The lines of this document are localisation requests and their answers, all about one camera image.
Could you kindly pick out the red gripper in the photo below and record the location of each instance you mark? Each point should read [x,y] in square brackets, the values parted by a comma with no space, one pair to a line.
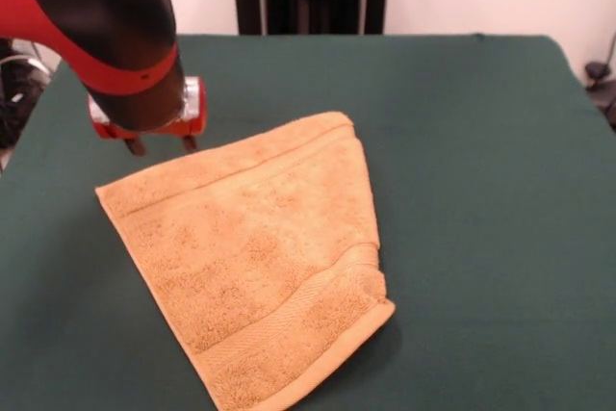
[199,117]

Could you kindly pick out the tan towel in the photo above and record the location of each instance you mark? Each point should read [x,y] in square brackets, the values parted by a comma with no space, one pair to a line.
[250,257]

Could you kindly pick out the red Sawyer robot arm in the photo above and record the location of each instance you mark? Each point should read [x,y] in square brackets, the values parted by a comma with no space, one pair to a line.
[96,21]

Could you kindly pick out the dark green table cloth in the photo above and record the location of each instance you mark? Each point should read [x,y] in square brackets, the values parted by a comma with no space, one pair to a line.
[481,189]

